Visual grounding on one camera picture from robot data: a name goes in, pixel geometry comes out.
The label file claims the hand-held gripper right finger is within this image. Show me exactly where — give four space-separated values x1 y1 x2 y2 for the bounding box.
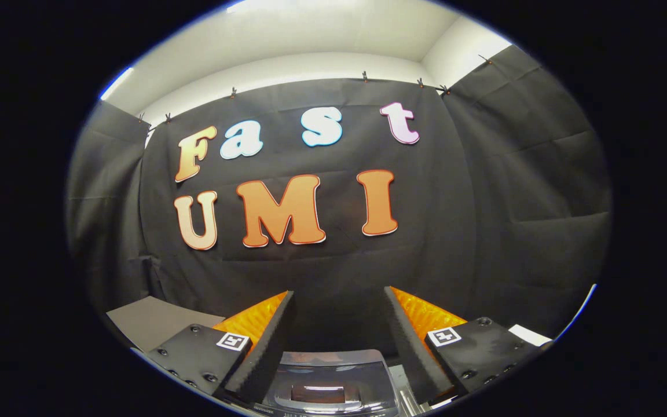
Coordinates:
384 286 554 406

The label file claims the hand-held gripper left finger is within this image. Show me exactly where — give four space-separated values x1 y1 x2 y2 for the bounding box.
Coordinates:
145 290 295 406

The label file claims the grey washing machine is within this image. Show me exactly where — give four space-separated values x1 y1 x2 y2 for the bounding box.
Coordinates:
251 347 427 417

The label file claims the dark washing machine lid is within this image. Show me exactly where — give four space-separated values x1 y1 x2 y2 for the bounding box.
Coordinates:
276 349 398 415

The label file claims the grey platform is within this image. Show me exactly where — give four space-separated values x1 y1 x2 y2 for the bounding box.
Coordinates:
106 296 225 352

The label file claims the black backdrop cloth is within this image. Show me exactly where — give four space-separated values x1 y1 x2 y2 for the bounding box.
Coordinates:
66 45 612 357

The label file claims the row of black clips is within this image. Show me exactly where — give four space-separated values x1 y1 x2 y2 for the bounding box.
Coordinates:
137 54 493 123

